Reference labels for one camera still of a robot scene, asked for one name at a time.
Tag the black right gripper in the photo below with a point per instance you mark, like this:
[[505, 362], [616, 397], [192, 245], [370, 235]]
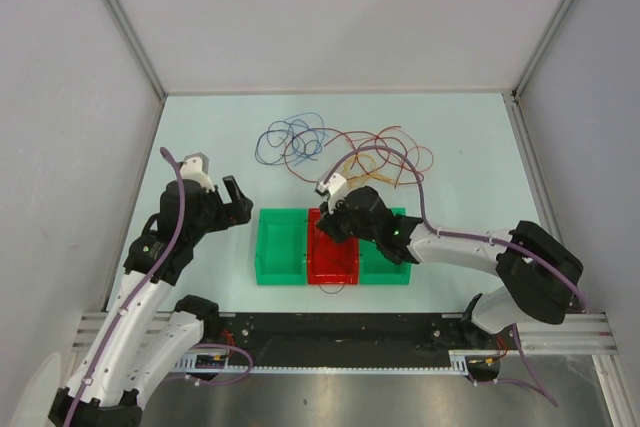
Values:
[[329, 222]]

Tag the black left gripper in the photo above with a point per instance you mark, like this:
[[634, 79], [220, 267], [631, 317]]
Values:
[[231, 213]]

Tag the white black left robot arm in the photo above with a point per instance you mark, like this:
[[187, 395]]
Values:
[[120, 373]]

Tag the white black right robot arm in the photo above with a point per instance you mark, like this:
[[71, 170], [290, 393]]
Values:
[[539, 275]]

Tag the red plastic bin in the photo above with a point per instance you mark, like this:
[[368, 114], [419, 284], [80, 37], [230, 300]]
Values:
[[329, 262]]

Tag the left green plastic bin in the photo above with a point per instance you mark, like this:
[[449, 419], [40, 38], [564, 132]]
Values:
[[281, 247]]

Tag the green plastic bin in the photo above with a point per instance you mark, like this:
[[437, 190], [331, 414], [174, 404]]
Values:
[[381, 262], [281, 247]]

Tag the right green plastic bin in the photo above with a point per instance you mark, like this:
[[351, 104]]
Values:
[[381, 262]]

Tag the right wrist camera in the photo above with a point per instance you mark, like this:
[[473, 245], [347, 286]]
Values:
[[331, 187]]

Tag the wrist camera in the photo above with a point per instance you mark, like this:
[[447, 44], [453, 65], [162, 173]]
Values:
[[195, 168], [331, 187]]

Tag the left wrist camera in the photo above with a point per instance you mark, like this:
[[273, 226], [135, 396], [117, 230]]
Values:
[[195, 168]]

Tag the slotted cable duct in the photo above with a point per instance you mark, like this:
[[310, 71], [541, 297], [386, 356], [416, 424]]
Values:
[[458, 364]]

